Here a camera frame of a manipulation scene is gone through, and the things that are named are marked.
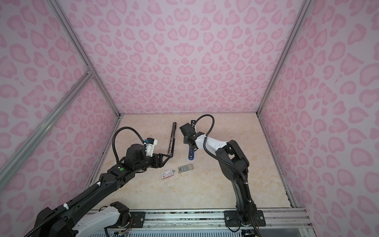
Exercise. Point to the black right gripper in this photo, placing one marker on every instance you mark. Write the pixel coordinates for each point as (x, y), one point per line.
(185, 139)

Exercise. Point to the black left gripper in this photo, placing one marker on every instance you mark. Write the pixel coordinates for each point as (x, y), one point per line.
(161, 163)

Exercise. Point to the red white staple box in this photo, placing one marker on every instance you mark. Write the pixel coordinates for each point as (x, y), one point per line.
(167, 174)

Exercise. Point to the silver staple strips tray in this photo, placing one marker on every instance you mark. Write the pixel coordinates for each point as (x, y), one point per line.
(185, 168)

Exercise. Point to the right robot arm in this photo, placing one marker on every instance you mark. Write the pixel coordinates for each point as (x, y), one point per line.
(234, 166)

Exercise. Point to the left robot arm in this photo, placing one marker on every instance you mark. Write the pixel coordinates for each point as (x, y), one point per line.
(60, 222)

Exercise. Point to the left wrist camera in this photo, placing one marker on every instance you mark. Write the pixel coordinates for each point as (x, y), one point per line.
(150, 144)

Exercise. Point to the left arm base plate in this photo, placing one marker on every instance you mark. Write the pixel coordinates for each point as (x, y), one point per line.
(134, 219)

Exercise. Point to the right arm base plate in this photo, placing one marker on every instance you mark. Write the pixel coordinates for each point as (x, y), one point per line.
(234, 218)

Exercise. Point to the aluminium diagonal wall strut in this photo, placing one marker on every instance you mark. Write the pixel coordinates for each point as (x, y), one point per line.
(22, 154)

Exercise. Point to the aluminium front rail frame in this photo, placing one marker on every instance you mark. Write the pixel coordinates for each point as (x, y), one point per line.
(280, 222)

